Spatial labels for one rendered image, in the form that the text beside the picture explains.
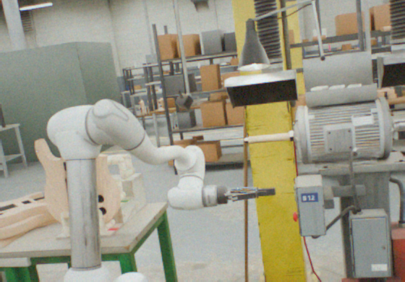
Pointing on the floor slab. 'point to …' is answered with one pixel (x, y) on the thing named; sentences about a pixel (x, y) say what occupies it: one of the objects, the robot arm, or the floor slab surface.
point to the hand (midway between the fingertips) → (266, 191)
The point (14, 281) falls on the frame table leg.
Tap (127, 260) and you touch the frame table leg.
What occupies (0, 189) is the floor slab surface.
